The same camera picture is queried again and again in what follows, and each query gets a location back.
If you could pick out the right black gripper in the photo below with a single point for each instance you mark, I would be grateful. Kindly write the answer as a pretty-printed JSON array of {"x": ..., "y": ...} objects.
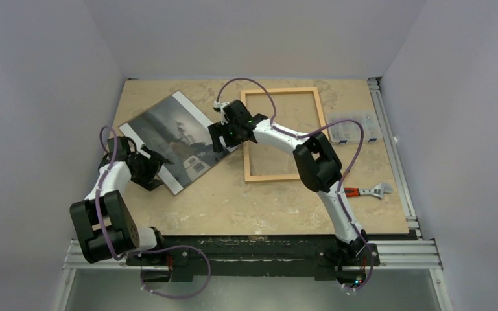
[{"x": 222, "y": 135}]

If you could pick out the clear plastic screw box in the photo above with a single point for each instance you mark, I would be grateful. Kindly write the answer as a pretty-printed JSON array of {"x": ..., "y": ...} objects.
[{"x": 349, "y": 132}]

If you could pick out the wooden picture frame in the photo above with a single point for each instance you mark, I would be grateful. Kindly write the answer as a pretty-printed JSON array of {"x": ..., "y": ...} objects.
[{"x": 278, "y": 136}]

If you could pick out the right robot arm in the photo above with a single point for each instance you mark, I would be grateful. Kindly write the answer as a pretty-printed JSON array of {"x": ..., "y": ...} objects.
[{"x": 318, "y": 165}]

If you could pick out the red handled adjustable wrench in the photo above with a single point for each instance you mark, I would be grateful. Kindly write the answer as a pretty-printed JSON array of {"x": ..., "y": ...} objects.
[{"x": 378, "y": 191}]

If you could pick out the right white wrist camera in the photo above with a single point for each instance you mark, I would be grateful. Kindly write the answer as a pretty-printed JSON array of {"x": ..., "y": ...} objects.
[{"x": 219, "y": 106}]

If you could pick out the photo with glass pane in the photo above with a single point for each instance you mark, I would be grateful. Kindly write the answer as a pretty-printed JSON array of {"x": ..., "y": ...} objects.
[{"x": 175, "y": 128}]

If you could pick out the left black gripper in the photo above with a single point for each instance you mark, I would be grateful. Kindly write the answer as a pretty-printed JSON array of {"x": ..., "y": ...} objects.
[{"x": 155, "y": 163}]

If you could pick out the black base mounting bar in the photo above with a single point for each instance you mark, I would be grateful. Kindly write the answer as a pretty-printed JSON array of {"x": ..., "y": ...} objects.
[{"x": 321, "y": 257}]

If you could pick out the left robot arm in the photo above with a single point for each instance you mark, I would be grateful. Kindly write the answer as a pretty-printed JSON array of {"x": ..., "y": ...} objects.
[{"x": 103, "y": 224}]

